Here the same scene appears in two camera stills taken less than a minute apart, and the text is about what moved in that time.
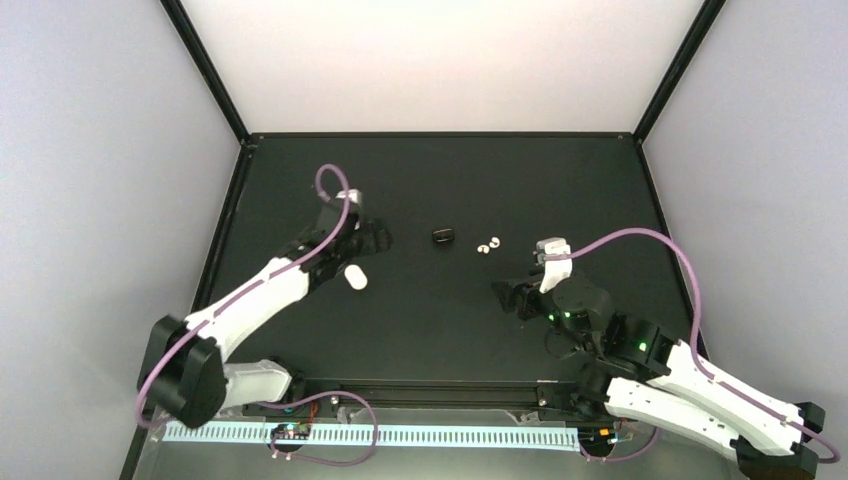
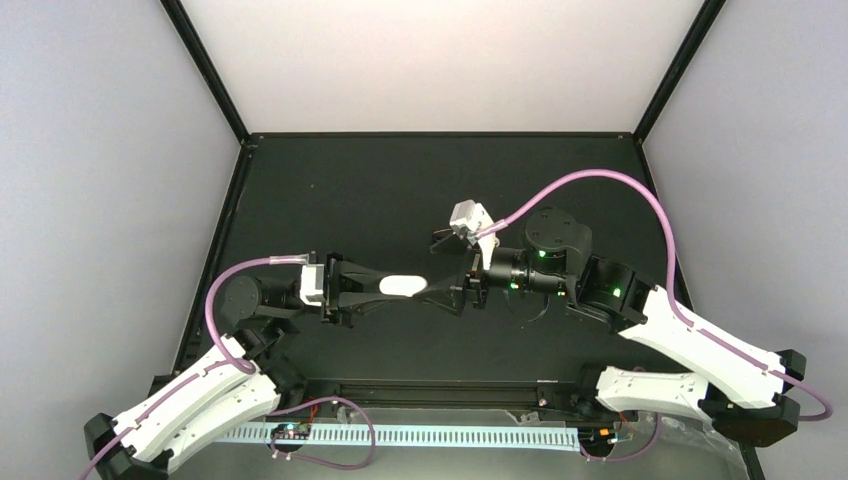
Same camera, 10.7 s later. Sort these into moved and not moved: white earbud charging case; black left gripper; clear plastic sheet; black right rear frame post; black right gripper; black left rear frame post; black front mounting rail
Moved: black left gripper; white earbud charging case; black right gripper
Not moved: black front mounting rail; clear plastic sheet; black left rear frame post; black right rear frame post
